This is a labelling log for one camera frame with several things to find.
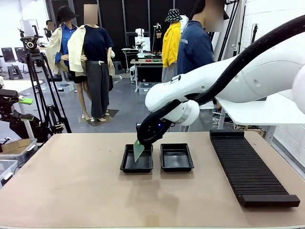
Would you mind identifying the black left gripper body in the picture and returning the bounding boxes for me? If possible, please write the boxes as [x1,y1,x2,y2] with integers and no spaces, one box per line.
[0,89,20,120]

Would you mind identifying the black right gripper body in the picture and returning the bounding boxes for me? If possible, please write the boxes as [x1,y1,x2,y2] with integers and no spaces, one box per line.
[136,118,172,145]

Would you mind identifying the green circuit board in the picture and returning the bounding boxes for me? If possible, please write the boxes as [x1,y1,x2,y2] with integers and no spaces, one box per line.
[132,139,146,164]

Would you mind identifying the black ESD tray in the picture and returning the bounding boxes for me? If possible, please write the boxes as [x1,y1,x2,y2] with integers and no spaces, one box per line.
[119,144,153,173]
[160,143,195,173]

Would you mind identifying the black bag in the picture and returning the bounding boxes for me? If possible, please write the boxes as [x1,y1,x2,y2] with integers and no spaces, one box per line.
[9,114,50,144]

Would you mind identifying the white table with leg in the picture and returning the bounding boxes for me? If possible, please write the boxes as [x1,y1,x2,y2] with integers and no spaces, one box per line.
[0,80,44,139]

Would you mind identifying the black stool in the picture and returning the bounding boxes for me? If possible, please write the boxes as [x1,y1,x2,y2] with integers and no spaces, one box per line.
[7,64,24,81]

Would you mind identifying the clear bin with cardboard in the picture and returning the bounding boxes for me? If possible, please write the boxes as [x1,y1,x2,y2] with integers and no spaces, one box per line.
[0,138,38,166]

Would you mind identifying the dark floor mat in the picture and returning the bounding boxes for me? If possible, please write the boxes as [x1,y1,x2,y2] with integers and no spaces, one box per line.
[78,109,120,124]

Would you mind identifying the grey storage bin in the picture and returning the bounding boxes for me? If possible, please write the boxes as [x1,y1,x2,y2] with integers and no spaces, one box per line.
[138,82,154,95]

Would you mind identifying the clear storage bin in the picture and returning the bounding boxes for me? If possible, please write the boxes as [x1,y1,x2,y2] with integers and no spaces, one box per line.
[0,159,19,187]

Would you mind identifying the white computer case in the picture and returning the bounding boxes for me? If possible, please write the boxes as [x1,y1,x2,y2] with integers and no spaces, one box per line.
[130,65,138,84]

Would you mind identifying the mannequin with beige jacket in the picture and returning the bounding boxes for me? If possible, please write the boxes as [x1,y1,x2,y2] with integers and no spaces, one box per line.
[46,6,92,120]

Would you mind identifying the background work table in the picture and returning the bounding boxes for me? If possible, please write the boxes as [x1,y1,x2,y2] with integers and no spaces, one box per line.
[130,58,164,93]

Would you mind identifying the grey step stool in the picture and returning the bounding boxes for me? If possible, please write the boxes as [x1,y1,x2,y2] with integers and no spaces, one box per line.
[112,61,124,74]

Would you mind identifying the person behind mannequin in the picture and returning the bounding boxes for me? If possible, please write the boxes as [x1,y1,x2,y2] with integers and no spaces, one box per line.
[44,20,55,39]

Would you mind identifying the mannequin with yellow hoodie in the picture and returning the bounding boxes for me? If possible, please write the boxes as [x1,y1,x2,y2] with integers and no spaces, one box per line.
[161,9,183,83]

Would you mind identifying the person in denim jacket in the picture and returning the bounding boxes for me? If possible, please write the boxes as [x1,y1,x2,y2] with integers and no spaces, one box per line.
[176,0,230,133]

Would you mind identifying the mannequin with navy shirt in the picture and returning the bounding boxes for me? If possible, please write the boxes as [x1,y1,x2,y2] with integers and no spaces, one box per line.
[67,3,116,122]

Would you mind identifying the black-clad figure with headset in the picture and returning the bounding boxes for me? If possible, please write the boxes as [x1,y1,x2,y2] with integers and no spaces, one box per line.
[153,23,164,52]

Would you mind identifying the black slotted board rack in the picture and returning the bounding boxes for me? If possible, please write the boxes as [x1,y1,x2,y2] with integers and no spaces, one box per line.
[209,129,301,208]

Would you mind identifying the white side table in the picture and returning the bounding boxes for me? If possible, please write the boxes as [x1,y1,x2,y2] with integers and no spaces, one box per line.
[215,92,305,144]

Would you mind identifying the white hoodie mannequin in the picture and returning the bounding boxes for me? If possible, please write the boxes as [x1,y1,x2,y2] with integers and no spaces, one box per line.
[179,14,190,34]

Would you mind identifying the black leaning poles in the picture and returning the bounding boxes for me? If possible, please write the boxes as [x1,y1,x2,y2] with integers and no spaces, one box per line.
[214,0,246,62]

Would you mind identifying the black light stand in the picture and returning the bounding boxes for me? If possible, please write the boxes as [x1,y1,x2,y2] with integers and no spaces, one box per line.
[250,23,260,48]

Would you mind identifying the black camera tripod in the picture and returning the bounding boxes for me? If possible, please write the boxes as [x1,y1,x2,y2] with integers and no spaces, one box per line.
[20,25,72,135]

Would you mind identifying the black right arm cable sleeve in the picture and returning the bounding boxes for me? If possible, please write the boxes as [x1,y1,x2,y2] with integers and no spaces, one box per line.
[137,14,305,150]

